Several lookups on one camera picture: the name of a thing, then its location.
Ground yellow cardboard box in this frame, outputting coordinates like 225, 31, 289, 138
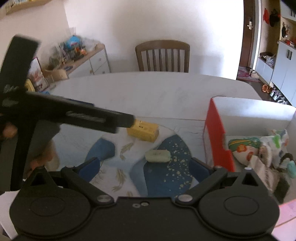
126, 119, 159, 143

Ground silver foil snack bag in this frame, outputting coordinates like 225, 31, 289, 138
248, 155, 280, 193

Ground white plastic package grey label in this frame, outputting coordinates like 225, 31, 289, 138
260, 129, 289, 169

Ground left hand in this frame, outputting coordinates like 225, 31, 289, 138
1, 122, 57, 177

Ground colourful printed plastic bag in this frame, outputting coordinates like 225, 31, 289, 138
228, 137, 261, 166

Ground red shoe box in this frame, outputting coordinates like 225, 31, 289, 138
203, 95, 296, 204

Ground white sideboard wooden top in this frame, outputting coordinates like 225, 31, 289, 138
43, 43, 111, 82

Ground teal oval soap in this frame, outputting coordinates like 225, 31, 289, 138
287, 161, 296, 179

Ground shoes on floor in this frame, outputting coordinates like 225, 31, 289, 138
261, 84, 290, 105

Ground wooden dining chair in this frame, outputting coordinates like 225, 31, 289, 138
135, 40, 190, 73

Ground brown entrance door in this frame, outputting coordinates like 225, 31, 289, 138
239, 0, 255, 67

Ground white wall cabinet unit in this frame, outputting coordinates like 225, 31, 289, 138
255, 1, 295, 106

